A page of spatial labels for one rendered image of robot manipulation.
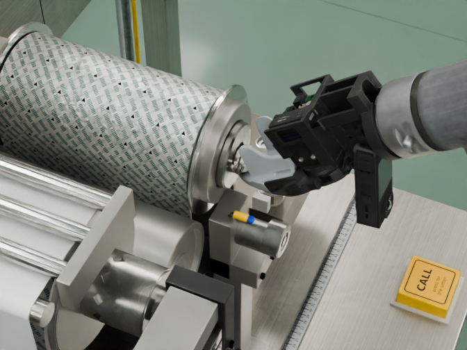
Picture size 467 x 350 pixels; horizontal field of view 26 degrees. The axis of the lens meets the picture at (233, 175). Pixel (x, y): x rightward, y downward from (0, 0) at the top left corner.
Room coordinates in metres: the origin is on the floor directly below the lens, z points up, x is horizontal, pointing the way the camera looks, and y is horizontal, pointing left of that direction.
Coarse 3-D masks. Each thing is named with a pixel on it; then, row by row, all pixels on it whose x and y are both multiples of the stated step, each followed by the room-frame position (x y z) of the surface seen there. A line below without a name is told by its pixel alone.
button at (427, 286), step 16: (416, 256) 0.82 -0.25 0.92; (416, 272) 0.79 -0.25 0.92; (432, 272) 0.79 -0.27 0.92; (448, 272) 0.79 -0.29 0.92; (400, 288) 0.76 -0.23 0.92; (416, 288) 0.76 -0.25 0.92; (432, 288) 0.76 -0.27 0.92; (448, 288) 0.76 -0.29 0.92; (416, 304) 0.75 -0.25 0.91; (432, 304) 0.74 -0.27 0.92; (448, 304) 0.74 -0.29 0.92
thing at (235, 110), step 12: (228, 108) 0.73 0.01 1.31; (240, 108) 0.74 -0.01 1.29; (228, 120) 0.72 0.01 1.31; (240, 120) 0.75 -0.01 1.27; (216, 132) 0.70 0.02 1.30; (228, 132) 0.72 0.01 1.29; (216, 144) 0.69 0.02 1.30; (192, 156) 0.69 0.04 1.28; (204, 156) 0.68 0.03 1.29; (216, 156) 0.69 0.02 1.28; (204, 168) 0.68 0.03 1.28; (204, 180) 0.67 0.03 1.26; (204, 192) 0.67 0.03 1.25; (216, 192) 0.69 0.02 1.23
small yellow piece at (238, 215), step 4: (232, 212) 0.66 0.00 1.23; (236, 212) 0.65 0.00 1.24; (240, 212) 0.65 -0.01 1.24; (228, 216) 0.67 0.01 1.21; (236, 216) 0.65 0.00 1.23; (240, 216) 0.65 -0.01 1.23; (244, 216) 0.65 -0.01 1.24; (248, 216) 0.65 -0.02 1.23; (240, 220) 0.64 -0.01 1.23; (244, 220) 0.64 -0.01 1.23; (248, 220) 0.64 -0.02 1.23; (252, 220) 0.64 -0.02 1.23
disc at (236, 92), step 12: (228, 96) 0.74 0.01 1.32; (240, 96) 0.77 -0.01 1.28; (216, 108) 0.72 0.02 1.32; (216, 120) 0.72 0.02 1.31; (204, 132) 0.69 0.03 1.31; (204, 144) 0.69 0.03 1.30; (192, 168) 0.67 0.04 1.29; (192, 180) 0.66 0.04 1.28; (192, 192) 0.66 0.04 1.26; (192, 204) 0.66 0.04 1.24; (204, 204) 0.68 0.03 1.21
